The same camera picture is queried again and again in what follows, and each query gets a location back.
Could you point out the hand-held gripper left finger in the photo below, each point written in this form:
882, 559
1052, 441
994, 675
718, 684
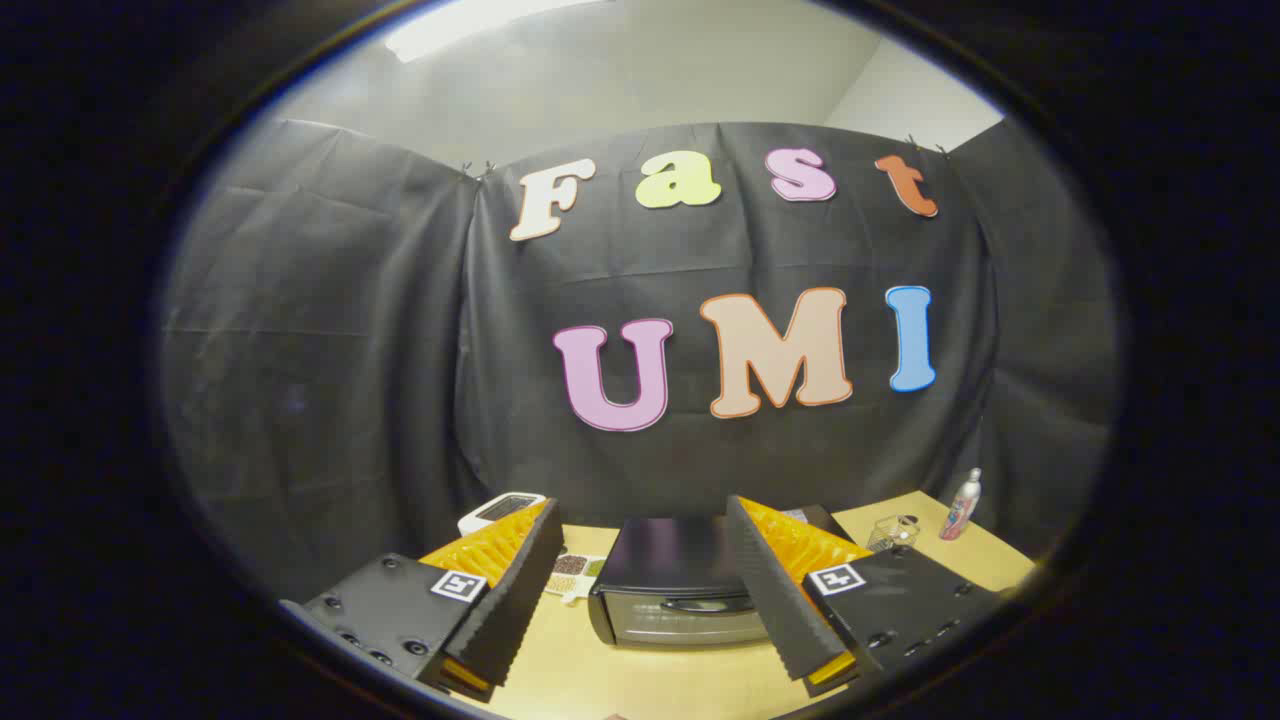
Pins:
515, 590

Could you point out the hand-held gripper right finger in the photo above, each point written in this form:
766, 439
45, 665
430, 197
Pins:
775, 590

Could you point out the black toaster oven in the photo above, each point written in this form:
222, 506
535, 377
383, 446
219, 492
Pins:
670, 560

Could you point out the white bread toaster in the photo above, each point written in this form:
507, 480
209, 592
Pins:
495, 512

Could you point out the small dish of grains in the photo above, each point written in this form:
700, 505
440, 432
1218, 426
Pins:
572, 572

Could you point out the pink white bottle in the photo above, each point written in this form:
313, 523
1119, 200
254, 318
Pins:
961, 505

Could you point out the black backdrop cloth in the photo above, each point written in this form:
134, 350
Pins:
350, 350

